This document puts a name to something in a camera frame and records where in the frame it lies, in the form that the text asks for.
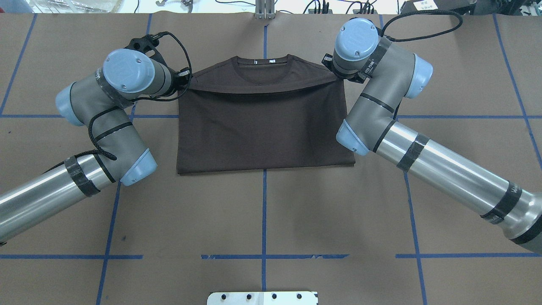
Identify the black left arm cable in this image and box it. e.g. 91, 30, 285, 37
42, 32, 194, 174

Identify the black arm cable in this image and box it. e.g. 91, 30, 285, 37
379, 10, 464, 43
42, 32, 194, 174

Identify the white mounting plate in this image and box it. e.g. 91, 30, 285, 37
207, 291, 319, 305

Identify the dark brown t-shirt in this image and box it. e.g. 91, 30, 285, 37
176, 55, 355, 175

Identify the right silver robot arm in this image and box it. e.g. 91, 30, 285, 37
322, 19, 541, 254

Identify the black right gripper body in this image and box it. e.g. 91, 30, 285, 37
322, 53, 366, 84

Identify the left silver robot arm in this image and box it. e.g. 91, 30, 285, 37
0, 48, 190, 244

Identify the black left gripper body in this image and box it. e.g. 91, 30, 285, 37
169, 68, 192, 95

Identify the aluminium frame post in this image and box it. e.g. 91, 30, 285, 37
255, 0, 276, 20

